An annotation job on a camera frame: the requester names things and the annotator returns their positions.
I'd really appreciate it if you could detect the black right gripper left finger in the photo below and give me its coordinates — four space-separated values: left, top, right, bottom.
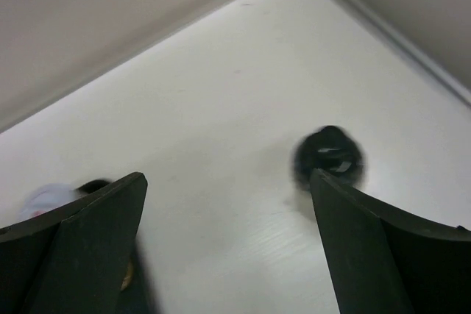
1 172 148 313

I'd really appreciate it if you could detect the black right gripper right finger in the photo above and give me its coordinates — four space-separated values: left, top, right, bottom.
310 170 470 313

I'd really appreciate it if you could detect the spice jar white red lid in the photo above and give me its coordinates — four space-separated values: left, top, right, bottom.
18 184 79 222

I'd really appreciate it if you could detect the black knob cap bottle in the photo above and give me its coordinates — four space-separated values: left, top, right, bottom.
291 125 365 191

